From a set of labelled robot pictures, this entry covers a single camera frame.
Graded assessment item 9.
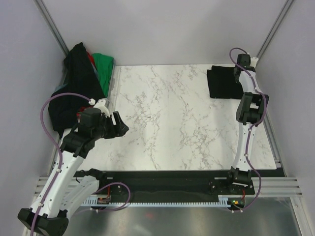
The left aluminium frame post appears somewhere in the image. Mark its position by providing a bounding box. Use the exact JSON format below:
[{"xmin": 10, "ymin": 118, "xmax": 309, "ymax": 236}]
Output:
[{"xmin": 34, "ymin": 0, "xmax": 69, "ymax": 56}]

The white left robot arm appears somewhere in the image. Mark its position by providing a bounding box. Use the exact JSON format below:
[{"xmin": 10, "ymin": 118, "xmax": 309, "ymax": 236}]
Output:
[{"xmin": 18, "ymin": 107, "xmax": 129, "ymax": 236}]

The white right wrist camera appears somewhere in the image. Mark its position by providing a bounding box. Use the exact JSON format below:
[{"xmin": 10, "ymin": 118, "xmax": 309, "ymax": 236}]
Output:
[{"xmin": 248, "ymin": 53, "xmax": 259, "ymax": 68}]

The right aluminium frame post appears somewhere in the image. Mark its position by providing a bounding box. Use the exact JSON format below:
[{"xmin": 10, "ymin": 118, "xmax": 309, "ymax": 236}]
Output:
[{"xmin": 256, "ymin": 0, "xmax": 295, "ymax": 66}]

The aluminium front rail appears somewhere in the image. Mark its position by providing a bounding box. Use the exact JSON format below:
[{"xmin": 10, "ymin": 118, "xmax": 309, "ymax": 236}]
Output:
[{"xmin": 34, "ymin": 177, "xmax": 302, "ymax": 197}]

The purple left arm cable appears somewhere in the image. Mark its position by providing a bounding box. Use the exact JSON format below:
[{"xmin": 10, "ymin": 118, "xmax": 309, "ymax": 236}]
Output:
[{"xmin": 29, "ymin": 92, "xmax": 131, "ymax": 236}]

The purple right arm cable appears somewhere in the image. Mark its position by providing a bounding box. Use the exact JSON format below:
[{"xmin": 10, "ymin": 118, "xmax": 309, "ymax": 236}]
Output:
[{"xmin": 228, "ymin": 47, "xmax": 267, "ymax": 213}]

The black t shirt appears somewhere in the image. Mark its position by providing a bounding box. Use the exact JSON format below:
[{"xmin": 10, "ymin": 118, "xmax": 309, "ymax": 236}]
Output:
[
  {"xmin": 207, "ymin": 65, "xmax": 244, "ymax": 100},
  {"xmin": 48, "ymin": 42, "xmax": 105, "ymax": 136}
]

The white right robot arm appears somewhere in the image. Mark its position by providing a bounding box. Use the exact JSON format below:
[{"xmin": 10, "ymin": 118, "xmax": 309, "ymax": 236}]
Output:
[{"xmin": 225, "ymin": 53, "xmax": 269, "ymax": 194}]

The green t shirt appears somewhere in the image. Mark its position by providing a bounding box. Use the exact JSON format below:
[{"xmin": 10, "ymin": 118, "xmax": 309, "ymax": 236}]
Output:
[{"xmin": 92, "ymin": 53, "xmax": 114, "ymax": 97}]

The aluminium frame post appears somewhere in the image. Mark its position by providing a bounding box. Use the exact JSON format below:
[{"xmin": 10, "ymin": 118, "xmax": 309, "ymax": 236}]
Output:
[
  {"xmin": 256, "ymin": 0, "xmax": 295, "ymax": 66},
  {"xmin": 34, "ymin": 0, "xmax": 69, "ymax": 56}
]

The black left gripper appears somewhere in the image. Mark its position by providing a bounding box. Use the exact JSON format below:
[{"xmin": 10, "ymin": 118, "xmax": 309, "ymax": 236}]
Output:
[{"xmin": 92, "ymin": 111, "xmax": 128, "ymax": 141}]

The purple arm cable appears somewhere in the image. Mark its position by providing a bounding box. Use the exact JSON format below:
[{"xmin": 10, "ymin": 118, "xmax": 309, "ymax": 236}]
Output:
[
  {"xmin": 228, "ymin": 47, "xmax": 267, "ymax": 213},
  {"xmin": 29, "ymin": 92, "xmax": 131, "ymax": 236}
]

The clear plastic bin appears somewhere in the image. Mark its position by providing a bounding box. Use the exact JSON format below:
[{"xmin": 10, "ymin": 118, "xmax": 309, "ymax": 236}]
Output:
[{"xmin": 49, "ymin": 53, "xmax": 114, "ymax": 120}]

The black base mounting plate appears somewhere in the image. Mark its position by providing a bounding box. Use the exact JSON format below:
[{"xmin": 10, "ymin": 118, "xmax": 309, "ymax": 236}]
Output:
[{"xmin": 75, "ymin": 169, "xmax": 255, "ymax": 201}]

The white slotted cable duct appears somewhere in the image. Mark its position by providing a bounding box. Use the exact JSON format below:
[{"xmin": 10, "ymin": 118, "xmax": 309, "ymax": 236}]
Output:
[{"xmin": 81, "ymin": 194, "xmax": 245, "ymax": 207}]

